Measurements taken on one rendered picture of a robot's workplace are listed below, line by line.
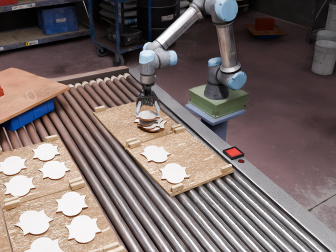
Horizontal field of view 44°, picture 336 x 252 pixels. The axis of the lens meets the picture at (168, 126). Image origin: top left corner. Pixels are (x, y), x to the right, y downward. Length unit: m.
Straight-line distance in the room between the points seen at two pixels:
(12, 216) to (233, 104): 1.41
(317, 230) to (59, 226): 1.00
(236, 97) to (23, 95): 1.22
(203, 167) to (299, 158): 1.97
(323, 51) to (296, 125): 1.44
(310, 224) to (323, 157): 2.16
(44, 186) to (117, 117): 0.65
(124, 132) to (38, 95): 0.55
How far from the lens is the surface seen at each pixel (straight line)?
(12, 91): 2.49
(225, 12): 2.12
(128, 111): 2.38
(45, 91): 2.44
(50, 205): 1.78
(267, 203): 1.82
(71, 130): 2.27
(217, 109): 2.44
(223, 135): 2.62
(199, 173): 1.90
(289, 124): 4.29
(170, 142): 2.10
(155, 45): 2.15
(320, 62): 5.52
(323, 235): 1.75
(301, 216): 1.80
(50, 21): 6.24
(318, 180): 3.60
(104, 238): 1.60
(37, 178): 1.93
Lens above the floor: 2.08
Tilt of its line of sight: 31 degrees down
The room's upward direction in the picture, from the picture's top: 1 degrees clockwise
